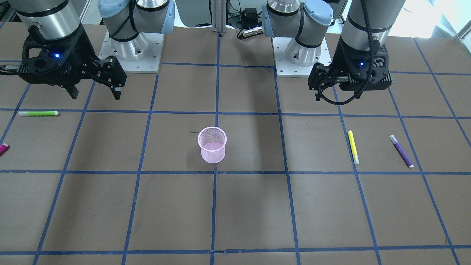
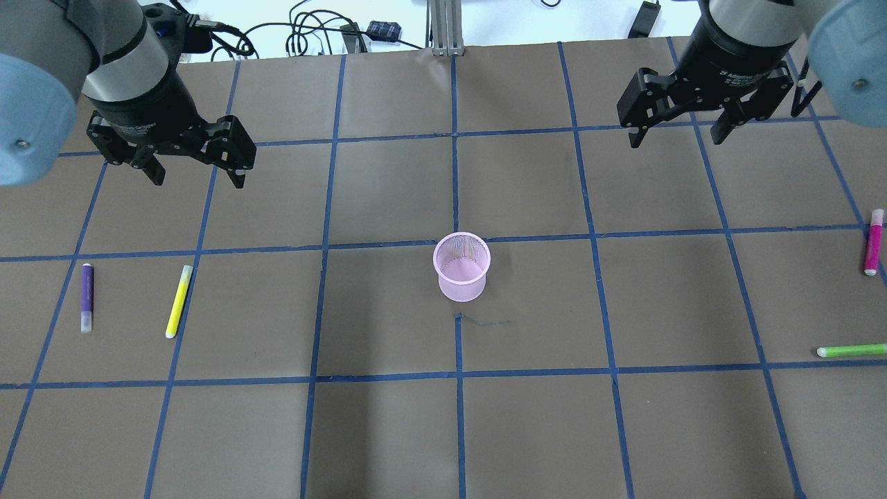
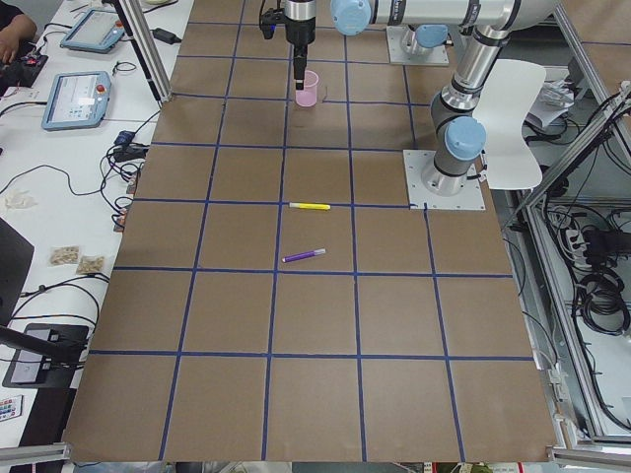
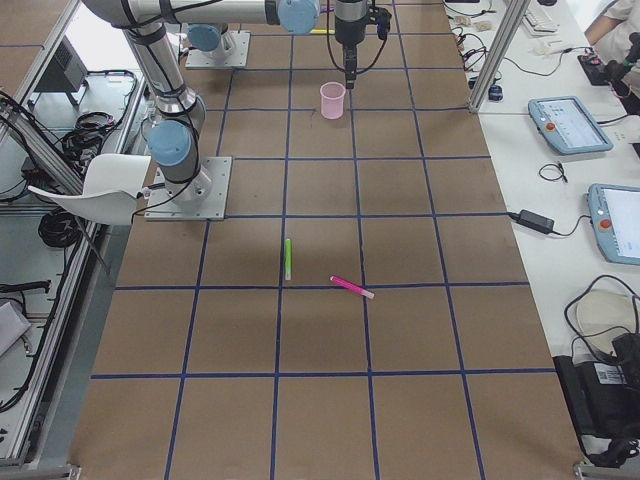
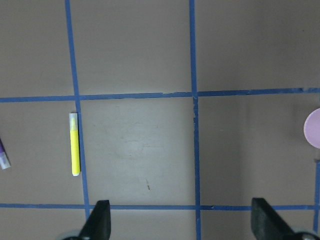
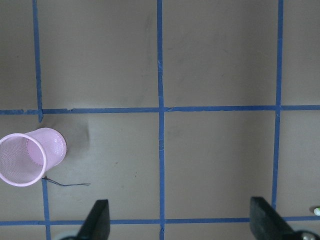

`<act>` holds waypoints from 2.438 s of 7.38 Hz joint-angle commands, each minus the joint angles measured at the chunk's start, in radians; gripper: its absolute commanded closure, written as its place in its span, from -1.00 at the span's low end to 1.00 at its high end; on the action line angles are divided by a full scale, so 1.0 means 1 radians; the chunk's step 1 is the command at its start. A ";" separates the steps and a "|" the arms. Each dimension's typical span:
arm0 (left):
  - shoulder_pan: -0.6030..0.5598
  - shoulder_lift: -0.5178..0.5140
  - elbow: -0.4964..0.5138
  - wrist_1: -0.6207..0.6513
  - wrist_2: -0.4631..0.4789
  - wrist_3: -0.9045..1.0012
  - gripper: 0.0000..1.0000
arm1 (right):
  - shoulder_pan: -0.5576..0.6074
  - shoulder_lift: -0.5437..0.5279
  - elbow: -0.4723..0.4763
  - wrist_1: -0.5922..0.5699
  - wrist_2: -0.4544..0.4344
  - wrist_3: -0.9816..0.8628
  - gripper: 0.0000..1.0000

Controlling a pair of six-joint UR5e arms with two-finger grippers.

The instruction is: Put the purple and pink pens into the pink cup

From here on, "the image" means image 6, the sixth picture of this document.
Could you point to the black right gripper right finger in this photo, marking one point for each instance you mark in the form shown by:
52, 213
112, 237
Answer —
266, 224

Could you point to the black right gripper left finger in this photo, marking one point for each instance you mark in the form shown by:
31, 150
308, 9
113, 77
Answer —
97, 223

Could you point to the pink mesh cup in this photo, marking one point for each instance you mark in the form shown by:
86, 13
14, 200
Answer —
26, 157

